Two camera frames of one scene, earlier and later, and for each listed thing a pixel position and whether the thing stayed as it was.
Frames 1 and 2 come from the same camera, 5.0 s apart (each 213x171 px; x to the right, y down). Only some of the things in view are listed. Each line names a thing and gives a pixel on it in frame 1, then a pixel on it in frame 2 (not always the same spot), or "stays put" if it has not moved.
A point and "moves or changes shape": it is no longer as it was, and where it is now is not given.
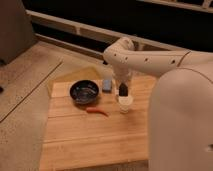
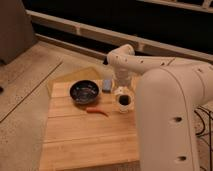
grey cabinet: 16,30 stays put
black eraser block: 123,90 moves or changes shape
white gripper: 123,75 stays put
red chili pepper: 96,110 stays put
